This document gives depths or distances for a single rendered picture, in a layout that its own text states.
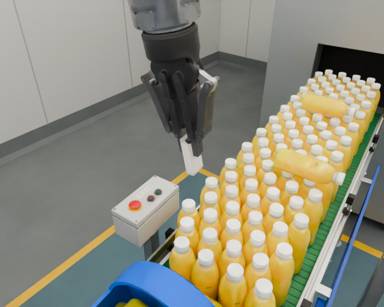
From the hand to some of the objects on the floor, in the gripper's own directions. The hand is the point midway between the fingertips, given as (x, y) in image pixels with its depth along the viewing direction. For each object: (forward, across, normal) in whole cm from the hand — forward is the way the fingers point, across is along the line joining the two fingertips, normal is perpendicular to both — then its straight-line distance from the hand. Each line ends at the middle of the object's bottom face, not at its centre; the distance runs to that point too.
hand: (191, 153), depth 54 cm
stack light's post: (+153, +16, +25) cm, 156 cm away
